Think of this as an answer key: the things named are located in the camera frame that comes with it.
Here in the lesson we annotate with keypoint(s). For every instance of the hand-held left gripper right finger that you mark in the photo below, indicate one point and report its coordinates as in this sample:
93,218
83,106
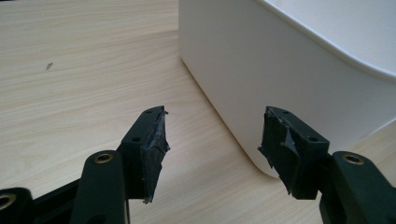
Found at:
295,161

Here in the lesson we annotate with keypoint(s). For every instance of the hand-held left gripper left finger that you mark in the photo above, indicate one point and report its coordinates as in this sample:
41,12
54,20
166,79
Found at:
149,161

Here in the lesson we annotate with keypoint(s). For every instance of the white plastic storage box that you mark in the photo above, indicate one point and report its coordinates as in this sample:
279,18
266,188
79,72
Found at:
264,62

